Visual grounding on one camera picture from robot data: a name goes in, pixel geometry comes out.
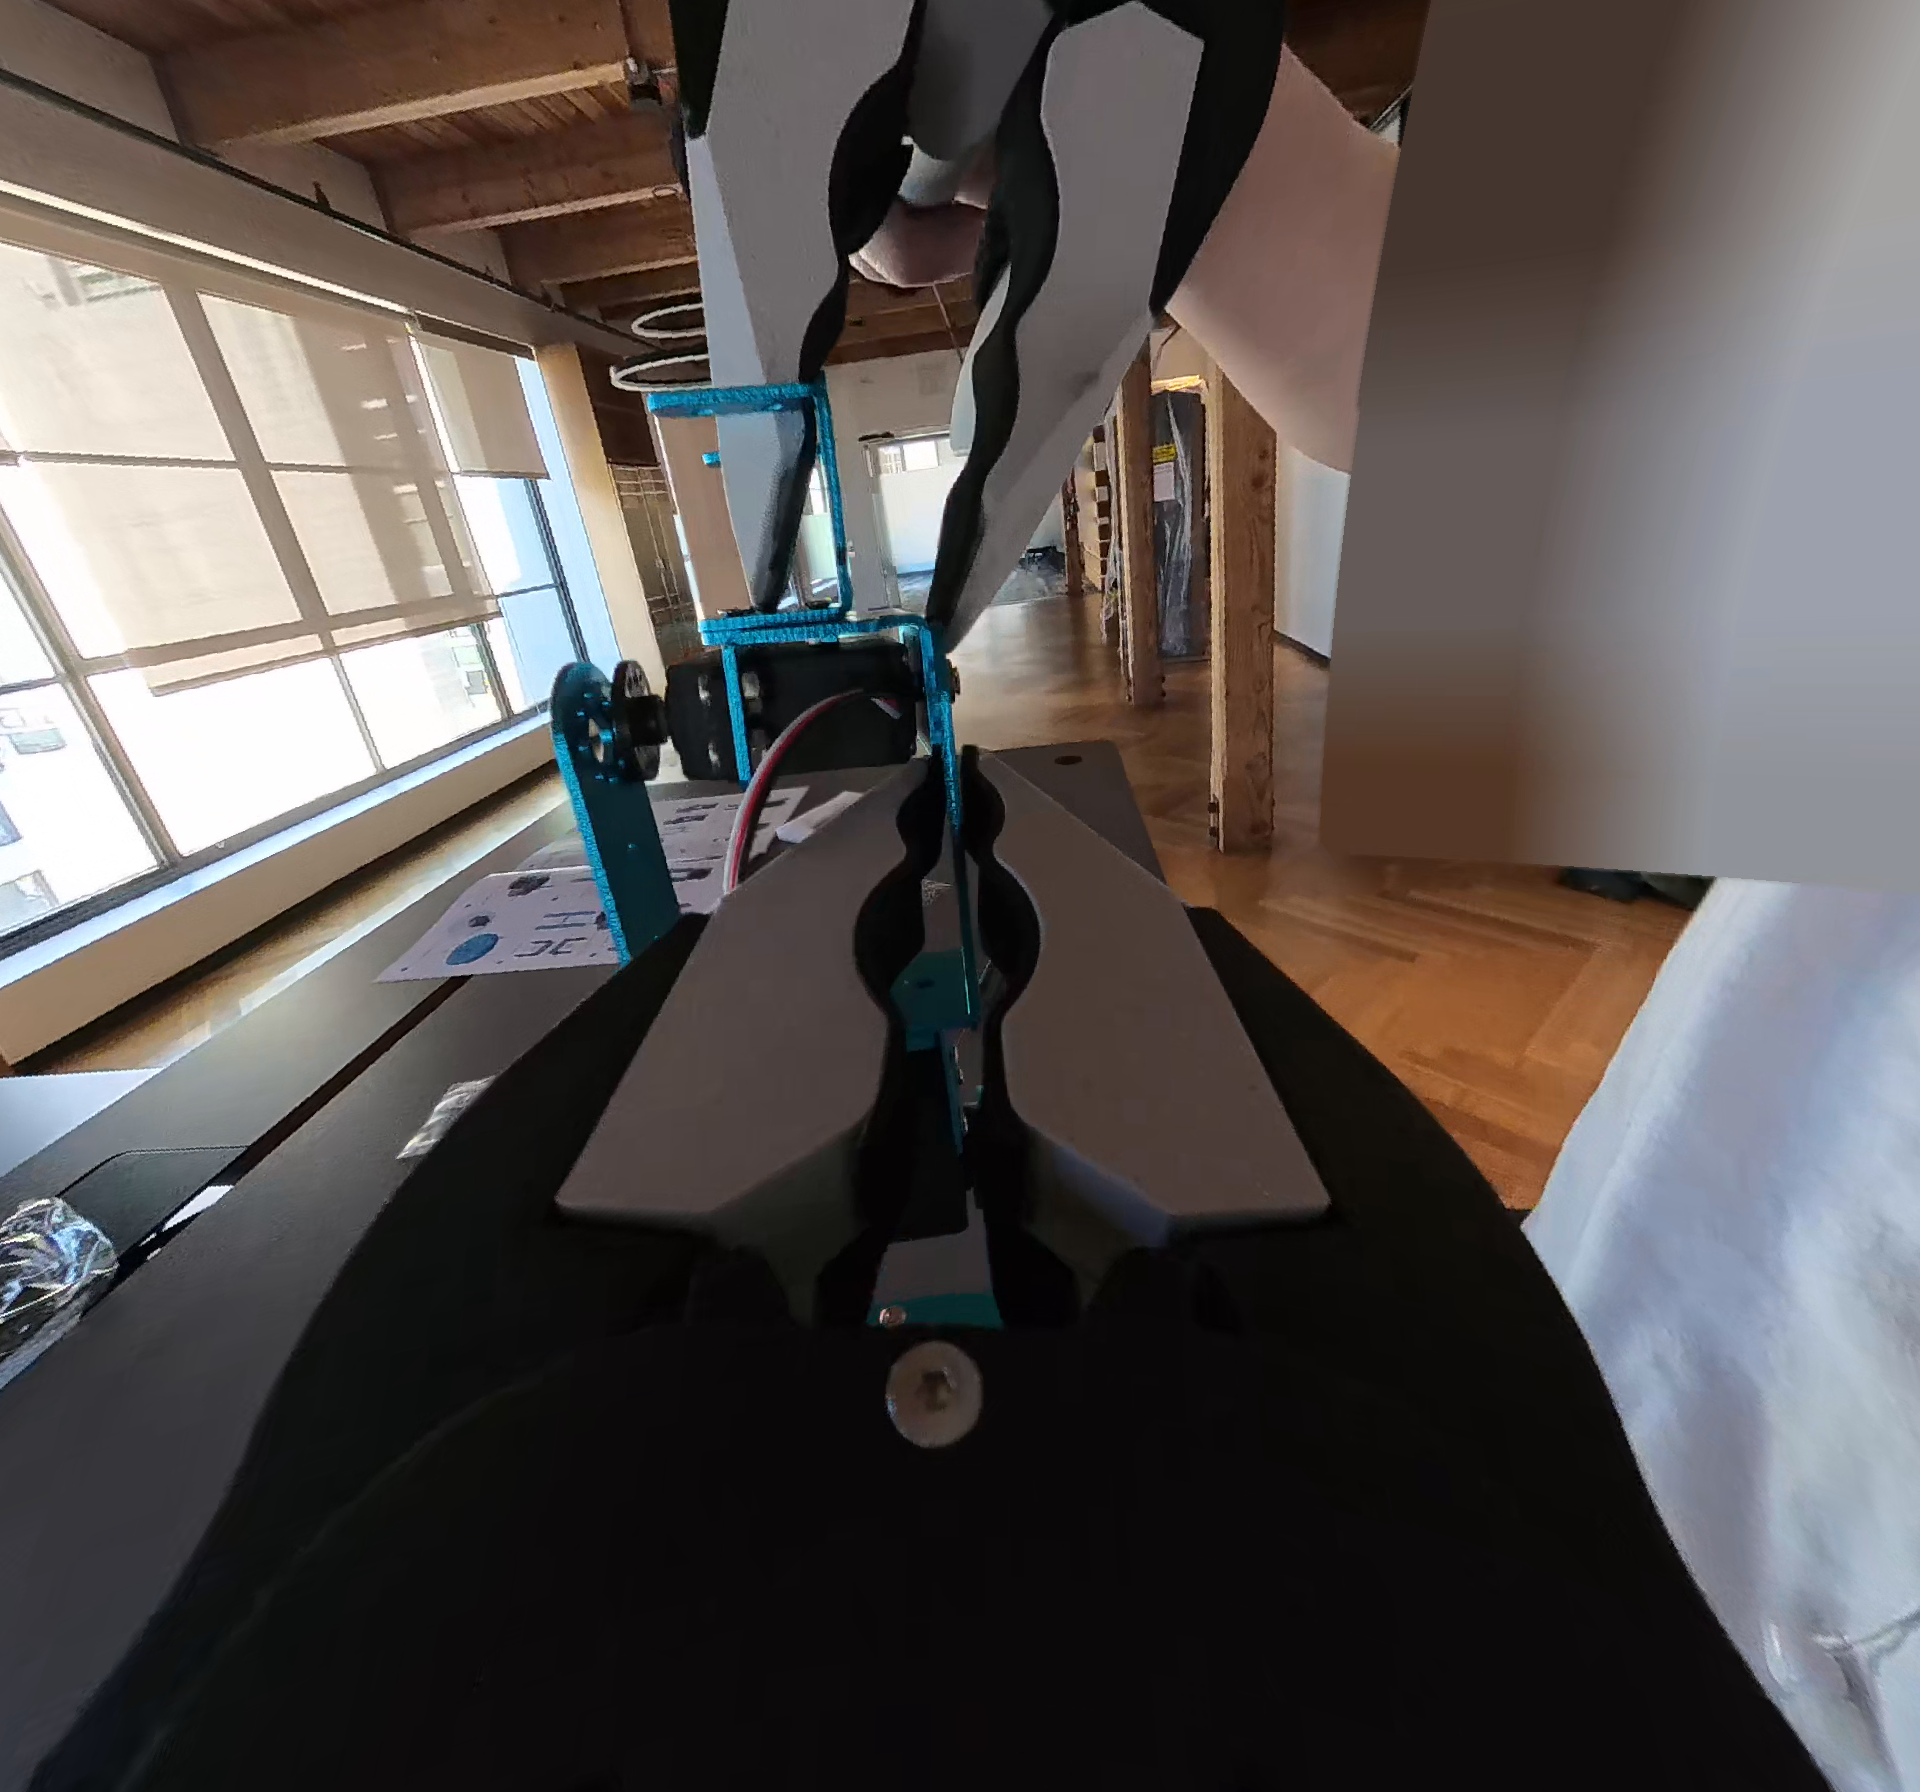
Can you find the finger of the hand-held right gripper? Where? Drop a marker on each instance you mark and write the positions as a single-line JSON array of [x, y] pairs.
[[786, 175], [1106, 217]]

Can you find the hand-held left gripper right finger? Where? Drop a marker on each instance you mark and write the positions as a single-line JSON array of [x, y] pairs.
[[1159, 1073]]

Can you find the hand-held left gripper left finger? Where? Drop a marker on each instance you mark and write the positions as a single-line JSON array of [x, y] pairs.
[[710, 1073]]

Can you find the blue toy robot arm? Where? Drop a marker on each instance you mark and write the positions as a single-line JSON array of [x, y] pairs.
[[618, 807]]

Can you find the person's right forearm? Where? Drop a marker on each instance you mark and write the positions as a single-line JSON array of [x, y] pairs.
[[1290, 263]]

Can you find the black desk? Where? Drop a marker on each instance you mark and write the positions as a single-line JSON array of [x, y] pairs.
[[300, 1174]]

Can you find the person's right hand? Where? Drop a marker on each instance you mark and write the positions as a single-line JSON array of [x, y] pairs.
[[918, 248]]

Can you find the printed paper sheet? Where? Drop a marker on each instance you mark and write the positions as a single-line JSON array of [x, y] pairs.
[[511, 921]]

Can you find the small clear plastic bag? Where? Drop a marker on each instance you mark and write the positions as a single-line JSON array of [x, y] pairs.
[[448, 1119]]

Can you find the plastic wrapped rack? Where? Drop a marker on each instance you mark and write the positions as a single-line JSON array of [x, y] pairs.
[[1184, 513]]

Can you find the large window with roller blinds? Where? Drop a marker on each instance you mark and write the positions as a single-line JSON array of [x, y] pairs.
[[228, 766]]

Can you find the person's white shirt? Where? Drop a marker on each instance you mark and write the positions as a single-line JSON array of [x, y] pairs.
[[1738, 1297]]

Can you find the crumpled clear plastic bag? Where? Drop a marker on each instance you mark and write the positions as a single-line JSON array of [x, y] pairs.
[[50, 1265]]

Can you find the wooden post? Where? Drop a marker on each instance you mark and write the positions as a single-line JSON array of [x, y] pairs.
[[1242, 619], [1145, 542]]

